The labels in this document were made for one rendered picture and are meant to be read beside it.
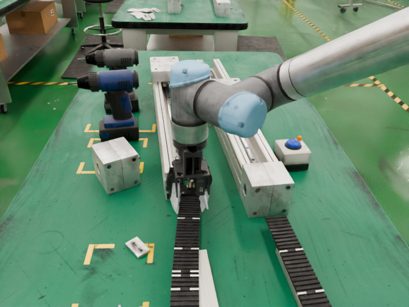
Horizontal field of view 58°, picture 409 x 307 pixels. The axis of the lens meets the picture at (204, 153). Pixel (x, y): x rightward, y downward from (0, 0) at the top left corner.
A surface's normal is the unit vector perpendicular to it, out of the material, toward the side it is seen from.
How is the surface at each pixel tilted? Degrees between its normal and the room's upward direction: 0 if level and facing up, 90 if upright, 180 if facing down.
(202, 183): 89
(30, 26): 91
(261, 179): 0
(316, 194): 0
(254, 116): 89
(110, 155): 0
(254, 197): 90
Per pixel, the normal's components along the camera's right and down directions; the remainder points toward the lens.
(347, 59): -0.72, 0.33
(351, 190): 0.03, -0.84
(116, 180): 0.52, 0.47
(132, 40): 0.04, 0.54
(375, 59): -0.54, 0.65
